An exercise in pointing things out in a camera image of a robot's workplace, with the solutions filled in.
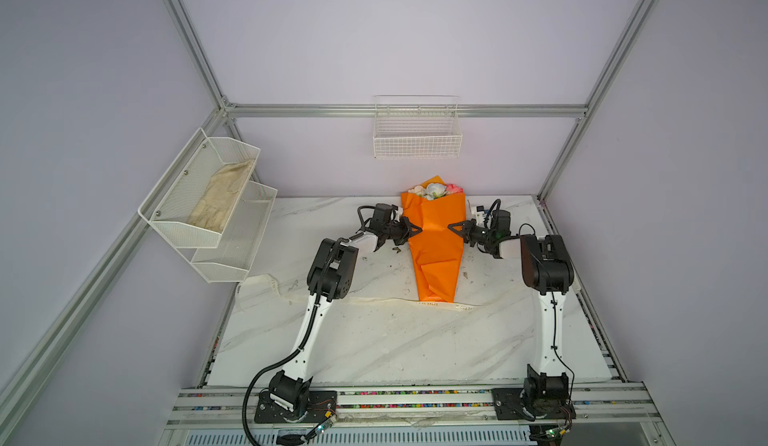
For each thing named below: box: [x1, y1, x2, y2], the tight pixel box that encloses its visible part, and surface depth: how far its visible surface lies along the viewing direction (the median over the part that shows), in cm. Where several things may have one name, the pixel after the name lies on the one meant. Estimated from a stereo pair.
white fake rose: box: [424, 183, 448, 201], surface depth 117 cm
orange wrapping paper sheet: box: [400, 175, 467, 303], surface depth 106 cm
